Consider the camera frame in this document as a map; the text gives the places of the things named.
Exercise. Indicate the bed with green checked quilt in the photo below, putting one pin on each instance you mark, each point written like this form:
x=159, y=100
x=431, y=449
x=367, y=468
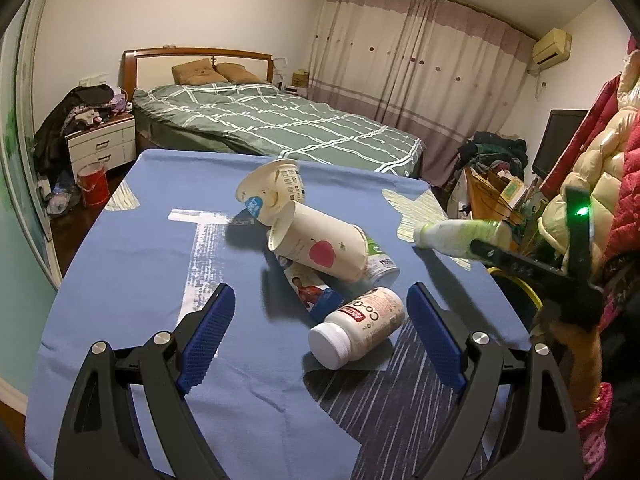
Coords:
x=280, y=125

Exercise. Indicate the wooden desk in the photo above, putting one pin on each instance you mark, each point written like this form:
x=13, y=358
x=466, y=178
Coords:
x=485, y=205

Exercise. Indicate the brown pillow with face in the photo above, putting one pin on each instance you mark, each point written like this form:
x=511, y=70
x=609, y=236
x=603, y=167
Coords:
x=197, y=72

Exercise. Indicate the white pill bottle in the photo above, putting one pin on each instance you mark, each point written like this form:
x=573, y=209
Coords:
x=357, y=327

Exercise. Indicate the heap of clothes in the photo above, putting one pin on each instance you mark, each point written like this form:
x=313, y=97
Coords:
x=492, y=152

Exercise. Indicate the black television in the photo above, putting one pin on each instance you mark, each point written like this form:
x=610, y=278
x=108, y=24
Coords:
x=557, y=140

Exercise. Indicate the cream puffer jacket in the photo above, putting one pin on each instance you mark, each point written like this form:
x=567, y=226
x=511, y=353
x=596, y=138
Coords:
x=605, y=160

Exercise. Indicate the plain brown pillow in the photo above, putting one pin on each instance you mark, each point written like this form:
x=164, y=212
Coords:
x=237, y=72

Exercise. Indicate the red bucket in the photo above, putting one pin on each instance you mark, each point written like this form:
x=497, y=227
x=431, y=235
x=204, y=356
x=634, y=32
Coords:
x=92, y=185

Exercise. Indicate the blue tablecloth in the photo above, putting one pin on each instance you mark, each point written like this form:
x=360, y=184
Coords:
x=125, y=260

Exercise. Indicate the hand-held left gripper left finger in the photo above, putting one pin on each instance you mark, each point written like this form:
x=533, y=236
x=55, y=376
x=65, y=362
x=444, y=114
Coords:
x=210, y=330

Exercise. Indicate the white can with green label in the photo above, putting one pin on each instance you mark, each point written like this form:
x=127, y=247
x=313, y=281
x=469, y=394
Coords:
x=382, y=262

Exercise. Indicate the pink and cream curtain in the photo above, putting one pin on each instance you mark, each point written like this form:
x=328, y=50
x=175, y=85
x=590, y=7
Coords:
x=410, y=65

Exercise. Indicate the blue bin with yellow rim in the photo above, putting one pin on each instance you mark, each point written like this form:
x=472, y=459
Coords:
x=522, y=286

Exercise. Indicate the blue and red printed packet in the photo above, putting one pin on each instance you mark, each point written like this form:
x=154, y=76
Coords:
x=310, y=290

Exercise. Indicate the white paper cup apple print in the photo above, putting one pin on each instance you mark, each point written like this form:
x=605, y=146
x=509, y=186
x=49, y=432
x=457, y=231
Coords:
x=320, y=245

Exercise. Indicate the white yogurt cup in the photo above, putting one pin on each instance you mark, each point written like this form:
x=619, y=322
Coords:
x=272, y=185

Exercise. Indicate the glass sliding wardrobe door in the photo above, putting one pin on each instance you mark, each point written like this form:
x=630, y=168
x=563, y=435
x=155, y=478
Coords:
x=20, y=160

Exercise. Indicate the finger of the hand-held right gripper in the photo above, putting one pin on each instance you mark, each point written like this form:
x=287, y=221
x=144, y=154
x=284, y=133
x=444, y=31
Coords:
x=515, y=260

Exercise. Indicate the wooden headboard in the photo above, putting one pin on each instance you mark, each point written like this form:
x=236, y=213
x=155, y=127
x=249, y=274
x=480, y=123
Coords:
x=150, y=67

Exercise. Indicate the white nightstand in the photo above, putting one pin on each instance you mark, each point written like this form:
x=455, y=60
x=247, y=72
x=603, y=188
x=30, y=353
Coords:
x=100, y=145

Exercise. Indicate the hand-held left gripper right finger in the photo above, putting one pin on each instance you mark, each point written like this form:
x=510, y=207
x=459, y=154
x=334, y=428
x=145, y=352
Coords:
x=435, y=335

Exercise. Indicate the dark red coat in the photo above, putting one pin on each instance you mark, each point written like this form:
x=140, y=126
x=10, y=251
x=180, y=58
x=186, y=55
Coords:
x=595, y=115

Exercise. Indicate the red quilted jacket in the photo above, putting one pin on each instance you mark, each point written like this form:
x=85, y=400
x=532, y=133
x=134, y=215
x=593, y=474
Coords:
x=627, y=195

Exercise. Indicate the green box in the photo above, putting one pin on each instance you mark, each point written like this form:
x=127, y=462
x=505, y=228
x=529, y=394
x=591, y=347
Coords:
x=515, y=190

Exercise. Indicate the white and green bottle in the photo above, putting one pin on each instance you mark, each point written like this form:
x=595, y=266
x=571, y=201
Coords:
x=450, y=237

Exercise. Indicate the pile of dark clothes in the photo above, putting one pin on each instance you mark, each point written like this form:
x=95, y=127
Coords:
x=60, y=120

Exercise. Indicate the beige air conditioner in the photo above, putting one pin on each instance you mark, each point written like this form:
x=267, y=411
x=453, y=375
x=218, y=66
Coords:
x=550, y=47

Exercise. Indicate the tissue box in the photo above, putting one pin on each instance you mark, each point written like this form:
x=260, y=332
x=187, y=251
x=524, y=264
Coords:
x=300, y=80

